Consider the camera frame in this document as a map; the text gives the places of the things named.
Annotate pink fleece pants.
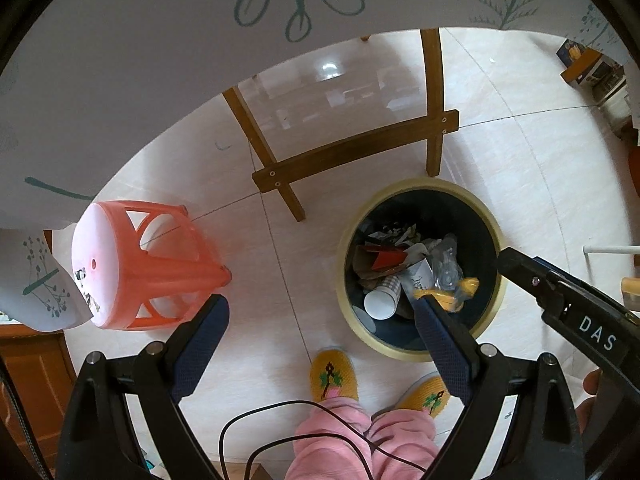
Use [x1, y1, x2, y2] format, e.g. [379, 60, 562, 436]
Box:
[285, 395, 437, 480]

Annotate person's right hand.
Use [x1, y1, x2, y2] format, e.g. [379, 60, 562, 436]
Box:
[575, 369, 604, 438]

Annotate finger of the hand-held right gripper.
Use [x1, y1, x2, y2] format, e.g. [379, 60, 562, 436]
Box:
[496, 246, 571, 317]

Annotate brown wooden cabinet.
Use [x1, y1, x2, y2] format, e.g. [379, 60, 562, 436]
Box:
[0, 325, 76, 480]

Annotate white pipe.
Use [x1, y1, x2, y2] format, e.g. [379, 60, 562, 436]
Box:
[582, 244, 640, 256]

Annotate yellow knitted slipper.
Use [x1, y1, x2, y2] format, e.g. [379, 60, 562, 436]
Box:
[309, 346, 360, 403]
[387, 372, 451, 418]

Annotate red carton box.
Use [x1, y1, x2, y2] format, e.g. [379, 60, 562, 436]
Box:
[370, 245, 408, 274]

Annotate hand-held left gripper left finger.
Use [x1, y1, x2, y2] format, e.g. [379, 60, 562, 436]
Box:
[55, 294, 231, 480]

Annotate grey checked paper cup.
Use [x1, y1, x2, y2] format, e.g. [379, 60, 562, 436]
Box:
[363, 275, 403, 321]

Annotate orange plastic stool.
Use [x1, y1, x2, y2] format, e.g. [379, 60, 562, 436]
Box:
[71, 201, 232, 332]

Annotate black cable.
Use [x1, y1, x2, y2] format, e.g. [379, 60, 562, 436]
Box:
[218, 400, 431, 480]

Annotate clear plastic container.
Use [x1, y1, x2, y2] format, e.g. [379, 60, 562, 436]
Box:
[430, 235, 466, 291]

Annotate blue orange cardboard box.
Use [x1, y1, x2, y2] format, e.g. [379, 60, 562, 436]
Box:
[557, 37, 626, 86]

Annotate wooden table leg frame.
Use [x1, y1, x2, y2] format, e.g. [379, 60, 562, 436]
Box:
[222, 27, 460, 222]

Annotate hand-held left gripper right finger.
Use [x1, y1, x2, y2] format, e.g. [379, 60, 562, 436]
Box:
[412, 295, 586, 480]

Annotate leaf printed tablecloth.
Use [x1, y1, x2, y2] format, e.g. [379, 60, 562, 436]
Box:
[0, 0, 640, 332]

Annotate white snack pouch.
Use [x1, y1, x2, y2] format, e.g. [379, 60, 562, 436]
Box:
[400, 257, 433, 301]

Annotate yellow packet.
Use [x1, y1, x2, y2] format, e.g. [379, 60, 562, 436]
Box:
[412, 277, 481, 314]

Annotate dark round waste bin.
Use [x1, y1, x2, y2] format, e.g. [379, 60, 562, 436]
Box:
[336, 177, 507, 362]

